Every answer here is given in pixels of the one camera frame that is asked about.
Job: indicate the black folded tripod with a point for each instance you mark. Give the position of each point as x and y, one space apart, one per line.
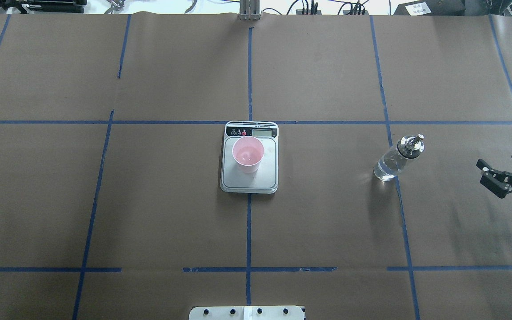
53 6

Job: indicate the black box with label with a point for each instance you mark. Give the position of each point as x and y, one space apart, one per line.
431 8

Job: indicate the white pillar with base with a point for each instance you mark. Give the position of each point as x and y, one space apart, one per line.
267 312

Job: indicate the pink plastic cup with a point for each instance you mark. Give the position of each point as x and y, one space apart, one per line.
248 153

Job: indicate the aluminium frame post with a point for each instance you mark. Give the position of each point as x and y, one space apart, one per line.
249 10

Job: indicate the digital kitchen scale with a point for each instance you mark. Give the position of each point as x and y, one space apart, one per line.
266 179

